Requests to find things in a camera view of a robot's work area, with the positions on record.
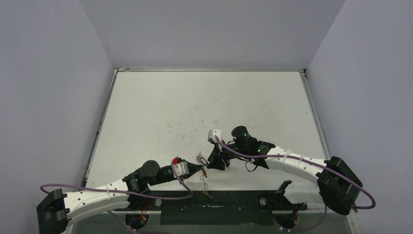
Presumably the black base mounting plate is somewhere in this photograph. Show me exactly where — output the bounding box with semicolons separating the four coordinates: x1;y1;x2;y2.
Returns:
124;190;307;226

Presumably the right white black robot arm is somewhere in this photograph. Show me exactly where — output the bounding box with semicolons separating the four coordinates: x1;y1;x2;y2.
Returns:
207;126;363;215

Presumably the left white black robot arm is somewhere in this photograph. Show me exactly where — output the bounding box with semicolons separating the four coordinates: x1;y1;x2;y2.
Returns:
36;157;204;234

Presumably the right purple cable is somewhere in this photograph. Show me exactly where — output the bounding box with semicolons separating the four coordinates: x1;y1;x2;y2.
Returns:
215;136;377;233

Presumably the metal key holder ring plate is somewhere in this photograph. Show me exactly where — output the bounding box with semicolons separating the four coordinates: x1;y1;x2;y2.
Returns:
196;152;213;199

